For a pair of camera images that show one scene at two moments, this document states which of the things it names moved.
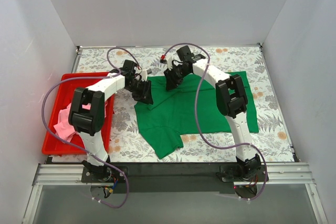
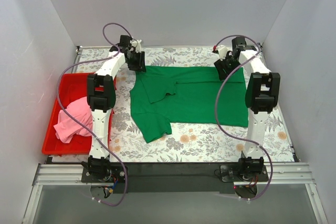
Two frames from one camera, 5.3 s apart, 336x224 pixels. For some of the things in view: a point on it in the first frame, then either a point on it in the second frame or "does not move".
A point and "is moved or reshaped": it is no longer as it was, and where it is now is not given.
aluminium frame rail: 72,174 does not move
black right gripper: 172,76 -> 224,67
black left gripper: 142,89 -> 137,62
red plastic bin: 69,83 does not move
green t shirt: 174,112 is moved or reshaped
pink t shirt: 63,128 does not move
